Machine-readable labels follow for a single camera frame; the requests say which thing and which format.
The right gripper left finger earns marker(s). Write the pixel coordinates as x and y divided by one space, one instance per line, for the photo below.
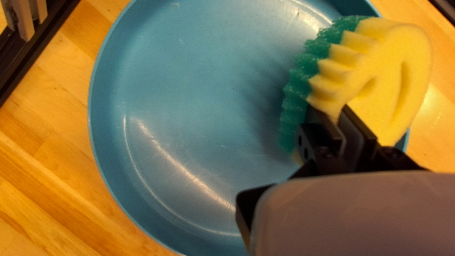
320 149

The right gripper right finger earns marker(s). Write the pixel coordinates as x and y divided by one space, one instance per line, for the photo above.
366 153

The teal round plate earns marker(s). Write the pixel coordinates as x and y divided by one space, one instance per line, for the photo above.
177 106

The yellow sponge with green underside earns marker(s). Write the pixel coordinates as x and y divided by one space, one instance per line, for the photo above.
384 71

